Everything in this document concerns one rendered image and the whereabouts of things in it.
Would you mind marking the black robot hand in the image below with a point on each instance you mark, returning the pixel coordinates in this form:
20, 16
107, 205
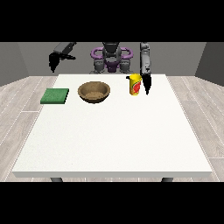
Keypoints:
54, 60
146, 82

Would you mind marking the yellow cup with melon print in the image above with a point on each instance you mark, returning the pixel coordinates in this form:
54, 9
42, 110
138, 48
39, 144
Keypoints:
135, 85

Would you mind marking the green square pad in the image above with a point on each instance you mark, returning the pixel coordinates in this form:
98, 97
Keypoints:
54, 96

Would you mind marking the brown wooden bowl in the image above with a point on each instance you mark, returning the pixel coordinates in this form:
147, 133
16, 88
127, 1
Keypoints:
94, 92

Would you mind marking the grey robot trunk purple rings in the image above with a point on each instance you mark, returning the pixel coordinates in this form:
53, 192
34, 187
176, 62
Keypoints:
111, 61

